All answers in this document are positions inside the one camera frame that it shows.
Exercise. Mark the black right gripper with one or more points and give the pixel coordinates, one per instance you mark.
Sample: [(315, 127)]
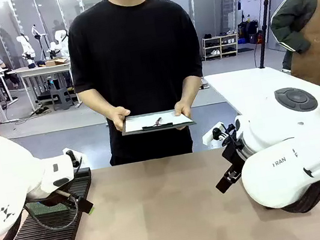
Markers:
[(234, 157)]

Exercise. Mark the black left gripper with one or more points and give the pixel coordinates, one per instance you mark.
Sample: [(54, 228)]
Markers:
[(62, 197)]

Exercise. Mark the black clipboard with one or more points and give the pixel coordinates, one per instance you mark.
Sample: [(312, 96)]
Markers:
[(158, 128)]

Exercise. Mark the person's right forearm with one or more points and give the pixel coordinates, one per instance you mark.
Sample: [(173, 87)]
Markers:
[(97, 105)]

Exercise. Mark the person's left forearm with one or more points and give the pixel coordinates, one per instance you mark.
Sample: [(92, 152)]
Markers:
[(193, 88)]

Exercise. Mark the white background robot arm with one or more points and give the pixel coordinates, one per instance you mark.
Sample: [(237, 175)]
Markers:
[(59, 41), (26, 46)]

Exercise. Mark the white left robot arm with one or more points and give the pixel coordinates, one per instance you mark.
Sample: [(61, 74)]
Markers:
[(4, 175)]

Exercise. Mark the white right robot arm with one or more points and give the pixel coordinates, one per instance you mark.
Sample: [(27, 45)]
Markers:
[(277, 168)]

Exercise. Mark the person's left hand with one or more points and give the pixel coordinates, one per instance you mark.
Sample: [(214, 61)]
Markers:
[(183, 110)]

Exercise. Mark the person's right hand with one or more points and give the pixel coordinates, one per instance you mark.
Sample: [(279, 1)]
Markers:
[(120, 117)]

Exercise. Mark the gray plastic stool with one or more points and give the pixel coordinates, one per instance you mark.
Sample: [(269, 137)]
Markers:
[(61, 97)]

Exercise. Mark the white shoe shelf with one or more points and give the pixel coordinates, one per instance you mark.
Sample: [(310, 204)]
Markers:
[(221, 46)]

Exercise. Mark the white background work table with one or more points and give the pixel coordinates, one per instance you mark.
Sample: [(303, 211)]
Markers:
[(39, 67)]

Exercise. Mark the cardboard box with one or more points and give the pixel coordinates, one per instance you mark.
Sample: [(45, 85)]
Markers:
[(56, 62)]

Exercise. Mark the black equipment bag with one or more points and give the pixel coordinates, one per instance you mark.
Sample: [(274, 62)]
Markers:
[(248, 33)]

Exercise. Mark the black tripod pole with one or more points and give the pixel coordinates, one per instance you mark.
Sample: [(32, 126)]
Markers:
[(264, 30)]

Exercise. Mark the person in black t-shirt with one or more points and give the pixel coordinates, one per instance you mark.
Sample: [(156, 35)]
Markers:
[(134, 54)]

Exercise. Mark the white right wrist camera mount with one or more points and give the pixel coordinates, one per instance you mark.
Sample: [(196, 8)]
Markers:
[(209, 136)]

